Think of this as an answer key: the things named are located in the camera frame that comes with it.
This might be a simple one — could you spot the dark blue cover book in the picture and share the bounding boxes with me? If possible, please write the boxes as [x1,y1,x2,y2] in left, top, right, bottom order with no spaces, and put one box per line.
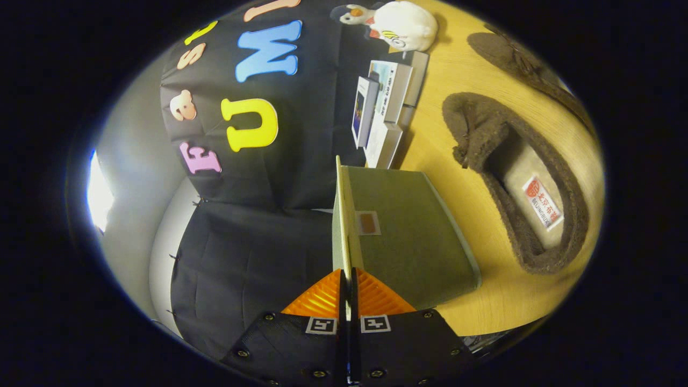
[352,76,380,149]

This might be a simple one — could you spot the bright ceiling light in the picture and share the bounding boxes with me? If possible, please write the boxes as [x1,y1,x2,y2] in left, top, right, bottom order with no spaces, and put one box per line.
[87,149,116,233]

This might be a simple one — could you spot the black cover book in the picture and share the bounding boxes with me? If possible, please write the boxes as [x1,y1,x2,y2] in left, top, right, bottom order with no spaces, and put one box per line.
[403,51,430,130]

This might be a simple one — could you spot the green fabric storage box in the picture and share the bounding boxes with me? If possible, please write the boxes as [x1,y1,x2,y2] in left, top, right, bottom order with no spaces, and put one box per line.
[332,155,483,312]

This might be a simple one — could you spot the white cover book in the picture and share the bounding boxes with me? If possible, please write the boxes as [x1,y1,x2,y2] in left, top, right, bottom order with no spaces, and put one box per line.
[364,121,404,169]

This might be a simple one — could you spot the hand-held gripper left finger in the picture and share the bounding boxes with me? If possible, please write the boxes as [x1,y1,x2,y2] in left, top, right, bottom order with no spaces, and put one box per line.
[220,268,350,387]

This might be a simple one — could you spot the white plush toy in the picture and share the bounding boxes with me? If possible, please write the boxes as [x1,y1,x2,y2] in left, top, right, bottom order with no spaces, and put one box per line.
[371,1,439,52]

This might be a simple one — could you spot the light blue cover book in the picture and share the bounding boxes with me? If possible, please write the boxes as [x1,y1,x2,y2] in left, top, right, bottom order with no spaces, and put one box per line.
[368,60,414,124]

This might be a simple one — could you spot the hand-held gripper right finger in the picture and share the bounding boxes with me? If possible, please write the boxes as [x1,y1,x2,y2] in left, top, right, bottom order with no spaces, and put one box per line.
[349,267,478,387]

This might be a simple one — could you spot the brown fuzzy slipper shoe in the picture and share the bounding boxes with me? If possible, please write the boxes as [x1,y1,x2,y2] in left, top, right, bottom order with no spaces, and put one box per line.
[442,92,590,275]
[467,24,597,135]

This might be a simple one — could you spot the penguin plush toy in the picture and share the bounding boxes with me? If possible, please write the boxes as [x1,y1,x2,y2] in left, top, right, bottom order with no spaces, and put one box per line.
[329,4,377,27]

